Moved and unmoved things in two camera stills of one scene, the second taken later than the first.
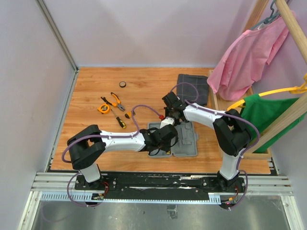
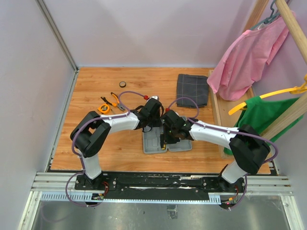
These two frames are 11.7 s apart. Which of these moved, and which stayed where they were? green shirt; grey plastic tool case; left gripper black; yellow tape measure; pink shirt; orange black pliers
Moved: grey plastic tool case; left gripper black
Stayed: yellow tape measure; green shirt; orange black pliers; pink shirt
